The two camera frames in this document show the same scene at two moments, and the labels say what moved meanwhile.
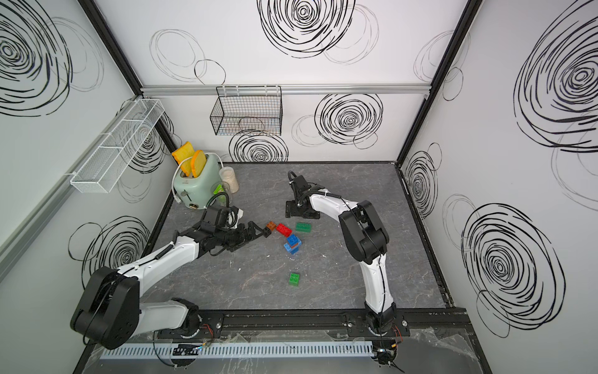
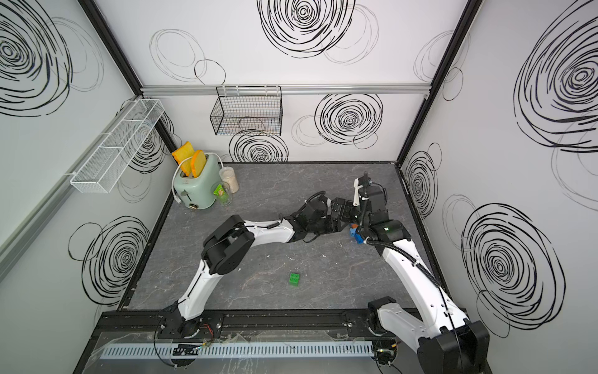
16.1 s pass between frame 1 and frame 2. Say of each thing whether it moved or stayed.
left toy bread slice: stayed
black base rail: stayed
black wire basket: stayed
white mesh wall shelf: stayed
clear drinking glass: stayed
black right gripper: moved
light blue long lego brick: moved
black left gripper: moved
